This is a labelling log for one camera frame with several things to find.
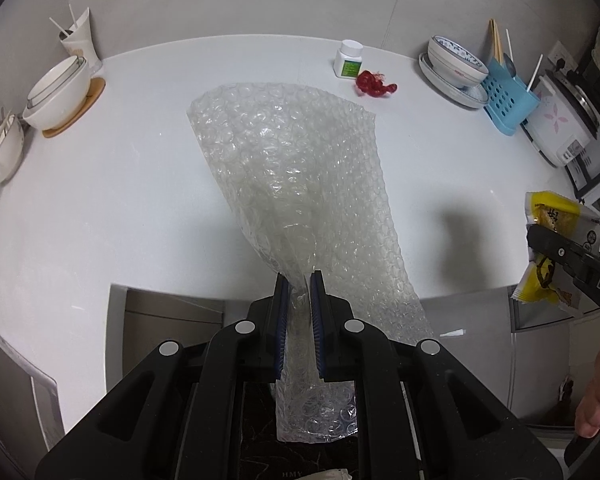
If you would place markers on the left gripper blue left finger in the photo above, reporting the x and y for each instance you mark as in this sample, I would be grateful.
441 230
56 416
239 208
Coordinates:
178 414

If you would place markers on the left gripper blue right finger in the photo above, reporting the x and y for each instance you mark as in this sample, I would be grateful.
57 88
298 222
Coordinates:
420 413

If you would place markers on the yellow white snack wrapper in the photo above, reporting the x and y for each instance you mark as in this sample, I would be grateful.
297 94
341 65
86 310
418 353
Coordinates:
560 233

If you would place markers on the clear bubble wrap sheet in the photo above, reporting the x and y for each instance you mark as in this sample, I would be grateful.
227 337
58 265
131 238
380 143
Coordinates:
300 170

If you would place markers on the red mesh net bag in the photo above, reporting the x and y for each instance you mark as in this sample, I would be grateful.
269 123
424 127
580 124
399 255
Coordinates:
373 84

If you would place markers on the white green pill bottle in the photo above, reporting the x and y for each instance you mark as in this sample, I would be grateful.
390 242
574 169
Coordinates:
348 59

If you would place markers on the white microwave oven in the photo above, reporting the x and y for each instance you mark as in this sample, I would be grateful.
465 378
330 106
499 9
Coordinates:
584 173

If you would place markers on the white floral rice cooker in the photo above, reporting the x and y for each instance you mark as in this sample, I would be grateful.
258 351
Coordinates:
564 123

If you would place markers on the blue plastic utensil holder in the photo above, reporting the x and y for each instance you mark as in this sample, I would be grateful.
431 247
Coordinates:
509 102

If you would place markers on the white straw in holder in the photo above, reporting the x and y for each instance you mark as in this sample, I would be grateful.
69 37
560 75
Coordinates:
535 73

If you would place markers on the blue patterned ceramic plate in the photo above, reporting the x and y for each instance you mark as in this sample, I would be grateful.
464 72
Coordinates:
474 98

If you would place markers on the metal spoon in holder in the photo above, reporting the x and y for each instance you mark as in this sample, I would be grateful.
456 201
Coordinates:
508 61

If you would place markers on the blue patterned ceramic bowl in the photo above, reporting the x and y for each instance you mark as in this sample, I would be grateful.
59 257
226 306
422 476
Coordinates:
455 64

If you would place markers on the wooden chopsticks in holder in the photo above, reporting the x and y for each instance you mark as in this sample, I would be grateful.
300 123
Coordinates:
498 53

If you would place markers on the white bowl at left edge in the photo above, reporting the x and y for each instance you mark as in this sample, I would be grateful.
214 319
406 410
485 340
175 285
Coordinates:
11 146

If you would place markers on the white bowl with glass lid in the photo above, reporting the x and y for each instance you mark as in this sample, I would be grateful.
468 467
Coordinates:
58 95

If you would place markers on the white pointed ceramic cup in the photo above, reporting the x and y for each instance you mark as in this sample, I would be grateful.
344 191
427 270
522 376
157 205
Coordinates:
77 40

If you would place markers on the wall socket with black plug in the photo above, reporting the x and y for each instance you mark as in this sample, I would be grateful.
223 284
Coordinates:
560 52

